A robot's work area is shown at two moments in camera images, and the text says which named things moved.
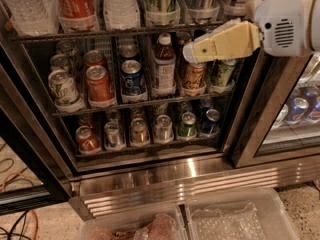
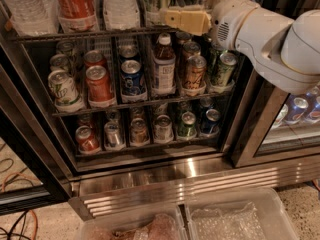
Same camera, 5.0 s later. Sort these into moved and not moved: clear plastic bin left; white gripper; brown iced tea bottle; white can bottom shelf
Moved: white gripper
Not moved: white can bottom shelf; brown iced tea bottle; clear plastic bin left
